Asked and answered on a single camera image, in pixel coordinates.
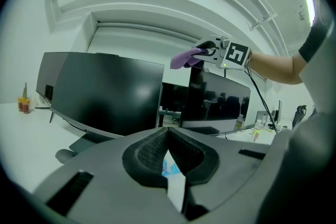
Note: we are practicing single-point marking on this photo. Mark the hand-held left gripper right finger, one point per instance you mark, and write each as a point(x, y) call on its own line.
point(231, 178)

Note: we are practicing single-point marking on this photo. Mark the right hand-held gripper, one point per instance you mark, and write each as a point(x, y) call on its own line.
point(236, 55)

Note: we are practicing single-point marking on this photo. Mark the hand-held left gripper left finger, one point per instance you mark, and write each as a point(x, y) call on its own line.
point(105, 178)

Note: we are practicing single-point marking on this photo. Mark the purple cloth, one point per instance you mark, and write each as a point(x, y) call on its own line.
point(183, 59)

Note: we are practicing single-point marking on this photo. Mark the wide black monitor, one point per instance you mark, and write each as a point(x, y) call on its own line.
point(215, 97)

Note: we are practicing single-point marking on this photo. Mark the person's right forearm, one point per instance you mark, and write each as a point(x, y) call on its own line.
point(278, 68)

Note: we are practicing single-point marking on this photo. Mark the thin black monitor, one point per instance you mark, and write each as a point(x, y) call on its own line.
point(279, 111)

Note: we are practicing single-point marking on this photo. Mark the left black monitor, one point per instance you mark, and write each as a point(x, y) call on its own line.
point(105, 91)

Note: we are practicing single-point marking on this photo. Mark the dark grey monitor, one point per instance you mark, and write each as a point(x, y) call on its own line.
point(50, 73)

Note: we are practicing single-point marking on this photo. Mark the grey computer mouse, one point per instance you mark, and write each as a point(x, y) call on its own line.
point(65, 156)

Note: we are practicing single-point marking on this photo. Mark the clear bottle yellow label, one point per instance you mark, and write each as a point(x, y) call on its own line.
point(257, 132)

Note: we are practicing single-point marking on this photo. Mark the black keyboard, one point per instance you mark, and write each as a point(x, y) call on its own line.
point(202, 130)

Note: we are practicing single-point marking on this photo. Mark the blue tissue packet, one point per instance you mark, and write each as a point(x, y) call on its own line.
point(170, 169)

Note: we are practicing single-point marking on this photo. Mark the grey flat panel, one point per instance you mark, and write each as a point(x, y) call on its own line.
point(263, 116)

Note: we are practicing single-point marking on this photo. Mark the person's black clothing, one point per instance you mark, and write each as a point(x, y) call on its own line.
point(309, 165)

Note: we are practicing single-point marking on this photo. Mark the black office chair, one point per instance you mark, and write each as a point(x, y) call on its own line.
point(300, 114)

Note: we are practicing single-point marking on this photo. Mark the orange-lid jar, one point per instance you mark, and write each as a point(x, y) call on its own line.
point(20, 105)
point(26, 107)

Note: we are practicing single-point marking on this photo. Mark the ceiling light tube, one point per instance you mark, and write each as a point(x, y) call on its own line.
point(308, 0)

